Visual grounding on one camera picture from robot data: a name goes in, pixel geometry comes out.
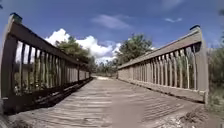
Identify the tall reed grass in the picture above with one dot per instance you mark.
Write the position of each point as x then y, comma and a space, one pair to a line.
216, 73

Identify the wooden bridge railing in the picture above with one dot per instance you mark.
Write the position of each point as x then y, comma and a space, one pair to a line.
166, 70
40, 66

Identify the wooden plank bridge deck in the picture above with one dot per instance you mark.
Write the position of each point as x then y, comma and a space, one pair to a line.
110, 103

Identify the trees beyond bridge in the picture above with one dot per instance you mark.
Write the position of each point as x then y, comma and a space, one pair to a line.
131, 50

